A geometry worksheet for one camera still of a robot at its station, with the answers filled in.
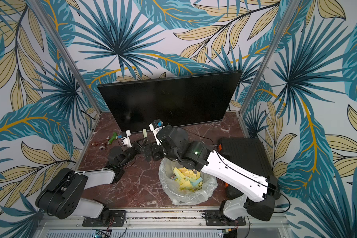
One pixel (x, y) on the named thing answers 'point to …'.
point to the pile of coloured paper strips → (188, 180)
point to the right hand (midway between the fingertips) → (149, 145)
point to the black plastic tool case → (248, 153)
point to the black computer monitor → (134, 105)
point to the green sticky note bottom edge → (145, 132)
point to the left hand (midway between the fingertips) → (148, 139)
